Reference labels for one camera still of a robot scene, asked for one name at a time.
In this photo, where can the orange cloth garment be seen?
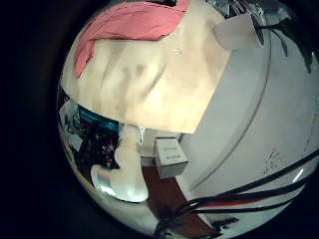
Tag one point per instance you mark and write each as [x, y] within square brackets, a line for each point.
[133, 20]

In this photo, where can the black equipment pile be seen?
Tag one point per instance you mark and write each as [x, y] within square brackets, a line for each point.
[96, 146]

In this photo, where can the blue plastic bin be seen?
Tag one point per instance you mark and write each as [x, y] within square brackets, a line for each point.
[98, 119]

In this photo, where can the white glossy rounded post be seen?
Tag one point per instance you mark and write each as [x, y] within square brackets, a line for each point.
[129, 172]

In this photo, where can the green leafy plant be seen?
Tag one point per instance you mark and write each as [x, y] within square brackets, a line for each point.
[295, 33]

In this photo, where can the white cardboard box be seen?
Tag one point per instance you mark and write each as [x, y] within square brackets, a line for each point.
[171, 159]

